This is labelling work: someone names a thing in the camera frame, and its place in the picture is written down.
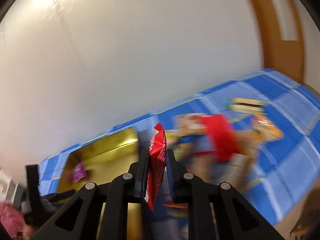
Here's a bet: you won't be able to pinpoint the purple snack packet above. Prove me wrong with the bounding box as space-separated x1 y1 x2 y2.
72 162 87 183

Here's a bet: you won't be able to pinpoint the red snack packet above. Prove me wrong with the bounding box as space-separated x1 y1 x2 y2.
198 114 241 162

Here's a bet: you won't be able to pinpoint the red white wafer packet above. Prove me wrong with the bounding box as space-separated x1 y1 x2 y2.
145 123 167 211

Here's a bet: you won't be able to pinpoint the beige pastry packet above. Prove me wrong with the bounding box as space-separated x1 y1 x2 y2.
176 113 205 137

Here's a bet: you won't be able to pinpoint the orange peanut snack bag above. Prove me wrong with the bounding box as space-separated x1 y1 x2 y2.
251 113 284 142

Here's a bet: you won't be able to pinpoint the green-edged cracker packet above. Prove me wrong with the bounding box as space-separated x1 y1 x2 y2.
229 98 265 114

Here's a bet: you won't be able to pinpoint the long brown white snack bar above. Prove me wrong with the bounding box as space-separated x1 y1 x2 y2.
220 153 253 191

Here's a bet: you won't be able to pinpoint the sesame bar red ends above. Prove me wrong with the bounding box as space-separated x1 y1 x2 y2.
190 153 212 180

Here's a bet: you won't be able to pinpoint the person left hand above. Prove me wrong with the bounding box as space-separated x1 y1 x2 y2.
22 225 36 240

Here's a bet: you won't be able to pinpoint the gold tin tray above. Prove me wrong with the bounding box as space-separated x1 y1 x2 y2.
57 127 143 240

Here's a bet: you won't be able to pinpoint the blue plaid tablecloth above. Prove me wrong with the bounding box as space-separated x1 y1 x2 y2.
98 69 319 225

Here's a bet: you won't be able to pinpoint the wooden door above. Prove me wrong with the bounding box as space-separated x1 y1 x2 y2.
250 0 305 84

